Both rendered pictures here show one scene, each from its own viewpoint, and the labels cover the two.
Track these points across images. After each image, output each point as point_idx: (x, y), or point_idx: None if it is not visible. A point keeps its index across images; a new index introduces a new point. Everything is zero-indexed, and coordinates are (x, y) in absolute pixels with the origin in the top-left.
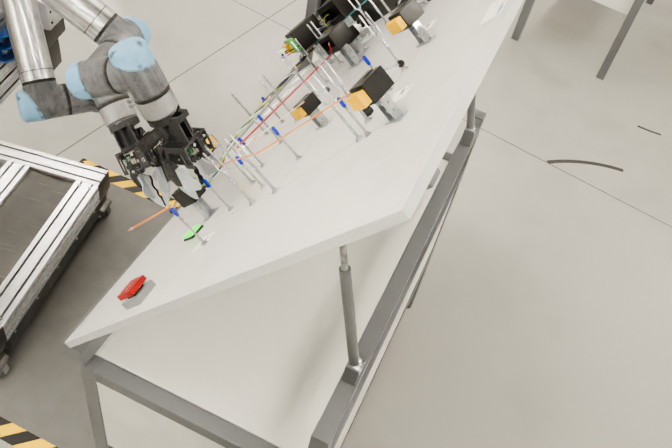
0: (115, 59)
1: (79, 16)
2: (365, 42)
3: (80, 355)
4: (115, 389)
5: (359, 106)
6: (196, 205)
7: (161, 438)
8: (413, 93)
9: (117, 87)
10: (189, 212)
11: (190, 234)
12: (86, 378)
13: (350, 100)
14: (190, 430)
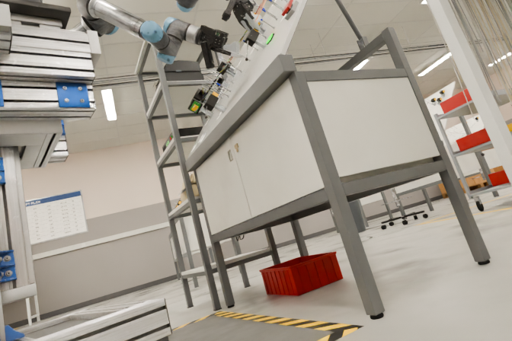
0: None
1: None
2: (221, 96)
3: (292, 57)
4: (318, 78)
5: None
6: (259, 39)
7: (356, 113)
8: None
9: None
10: (244, 84)
11: (272, 33)
12: (302, 83)
13: None
14: (360, 81)
